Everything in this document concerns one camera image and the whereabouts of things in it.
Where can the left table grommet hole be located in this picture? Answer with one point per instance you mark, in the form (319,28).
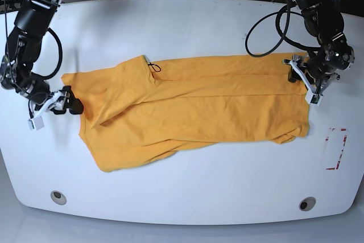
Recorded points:
(58,197)

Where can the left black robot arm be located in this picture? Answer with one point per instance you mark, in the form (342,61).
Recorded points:
(324,22)

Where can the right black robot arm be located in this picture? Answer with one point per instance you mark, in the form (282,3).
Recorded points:
(23,47)

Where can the red tape rectangle marking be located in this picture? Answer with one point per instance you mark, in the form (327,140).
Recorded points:
(334,148)

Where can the yellow T-shirt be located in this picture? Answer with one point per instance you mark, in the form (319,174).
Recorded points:
(139,112)

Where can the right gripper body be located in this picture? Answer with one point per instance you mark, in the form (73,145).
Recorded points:
(35,89)

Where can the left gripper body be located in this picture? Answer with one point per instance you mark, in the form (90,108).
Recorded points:
(321,68)

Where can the right table grommet hole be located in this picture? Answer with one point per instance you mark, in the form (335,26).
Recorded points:
(307,204)

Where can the table grommet hole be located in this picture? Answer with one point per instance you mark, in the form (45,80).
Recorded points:
(307,204)
(58,197)

